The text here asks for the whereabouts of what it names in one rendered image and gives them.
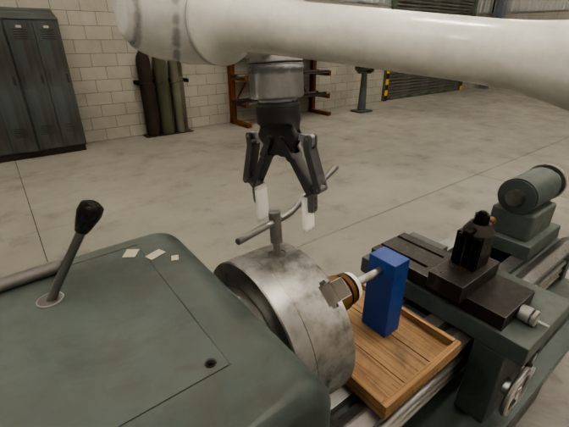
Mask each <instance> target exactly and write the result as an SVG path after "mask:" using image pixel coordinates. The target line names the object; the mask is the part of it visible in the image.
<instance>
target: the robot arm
mask: <svg viewBox="0 0 569 427"><path fill-rule="evenodd" d="M113 11H114V16H115V19H116V23H117V26H118V28H119V31H120V33H121V35H122V36H123V38H125V39H126V40H127V41H128V43H129V44H130V45H131V46H132V47H133V48H135V49H136V50H138V51H140V52H142V53H144V54H146V55H149V56H151V57H154V58H159V59H162V60H170V61H179V62H181V63H182V64H208V65H221V66H228V65H232V64H236V63H237V62H239V61H240V60H242V59H243V58H246V59H247V64H249V65H248V68H247V71H248V75H249V84H250V94H251V99H254V100H258V101H259V103H257V105H256V114H257V124H258V125H260V129H259V131H257V130H254V131H250V132H247V133H246V145H247V146H246V159H245V166H244V173H243V181H244V182H245V183H249V184H250V185H251V187H252V193H253V200H254V202H255V203H256V207H257V221H258V222H261V221H263V220H265V219H266V218H268V191H267V184H265V181H264V178H265V176H266V174H267V172H268V168H269V166H270V164H271V162H272V159H273V157H274V156H276V155H279V156H280V157H285V158H286V160H287V161H288V162H290V164H291V166H292V168H293V170H294V171H295V173H296V176H297V178H298V180H299V181H300V183H301V186H302V188H303V190H304V192H305V194H303V195H301V205H302V225H303V232H308V231H309V230H310V229H312V228H313V227H315V225H314V212H316V211H317V210H318V194H320V193H322V192H323V191H326V190H327V189H328V186H327V182H326V180H325V176H324V172H323V167H322V164H321V160H320V157H319V154H318V148H317V144H318V136H317V135H316V134H315V133H312V134H310V135H308V134H302V133H301V130H300V122H301V105H300V103H299V101H298V100H296V98H297V97H302V96H303V95H304V82H303V69H304V65H303V62H302V61H303V59H310V60H316V61H322V62H328V63H334V64H345V65H351V66H357V67H363V68H369V69H381V70H387V71H393V72H399V73H405V74H411V75H422V76H428V77H434V78H440V79H447V80H458V81H463V82H468V83H473V84H478V85H483V86H491V87H494V88H499V89H502V90H506V91H509V92H515V93H518V94H521V95H524V96H527V97H531V98H534V99H537V100H539V101H542V102H545V103H549V104H552V105H554V106H556V107H559V108H563V109H565V110H567V111H569V19H567V20H528V19H498V18H487V17H477V16H467V15H458V14H439V13H429V12H419V11H409V10H399V9H389V8H370V7H360V6H350V5H340V4H330V3H312V2H306V0H113ZM260 141H261V142H262V144H263V146H262V150H261V152H260V154H259V150H260ZM300 142H301V146H302V147H303V151H304V155H305V159H306V161H307V164H306V163H305V161H304V159H303V157H302V155H303V154H302V151H301V149H300V147H299V145H298V144H299V143H300ZM292 153H295V154H292ZM259 155H260V158H259V161H258V156H259Z"/></svg>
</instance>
